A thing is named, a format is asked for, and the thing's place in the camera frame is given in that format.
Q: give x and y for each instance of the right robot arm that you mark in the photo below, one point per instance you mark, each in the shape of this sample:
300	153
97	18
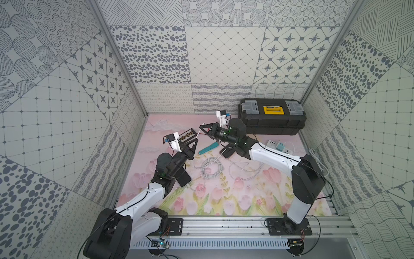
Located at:
306	175

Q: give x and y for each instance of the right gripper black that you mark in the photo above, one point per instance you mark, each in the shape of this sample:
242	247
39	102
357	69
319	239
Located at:
213	128

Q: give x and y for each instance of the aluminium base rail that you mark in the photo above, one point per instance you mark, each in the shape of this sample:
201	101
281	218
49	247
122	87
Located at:
253	227

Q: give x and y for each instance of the black toolbox yellow handle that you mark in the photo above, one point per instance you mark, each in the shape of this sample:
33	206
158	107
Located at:
272	116

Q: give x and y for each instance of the white teal charger adapters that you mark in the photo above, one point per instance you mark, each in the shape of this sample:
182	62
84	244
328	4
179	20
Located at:
279	146

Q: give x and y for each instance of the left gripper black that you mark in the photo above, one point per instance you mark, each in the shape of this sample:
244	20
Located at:
186	151

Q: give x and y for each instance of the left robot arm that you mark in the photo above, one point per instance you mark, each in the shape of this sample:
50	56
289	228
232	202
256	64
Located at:
115	229

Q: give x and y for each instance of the teal handheld tool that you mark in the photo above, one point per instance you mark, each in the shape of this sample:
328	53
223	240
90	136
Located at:
208	148

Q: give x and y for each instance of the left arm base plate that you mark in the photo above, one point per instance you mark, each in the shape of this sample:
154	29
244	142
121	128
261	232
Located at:
170	227

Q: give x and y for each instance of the black charging board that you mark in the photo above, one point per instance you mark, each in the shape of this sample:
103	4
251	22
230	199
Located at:
187	135

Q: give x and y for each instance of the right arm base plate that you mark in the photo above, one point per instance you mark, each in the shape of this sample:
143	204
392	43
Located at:
286	227

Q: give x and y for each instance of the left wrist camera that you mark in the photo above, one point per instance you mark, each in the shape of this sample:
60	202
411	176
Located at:
174	141

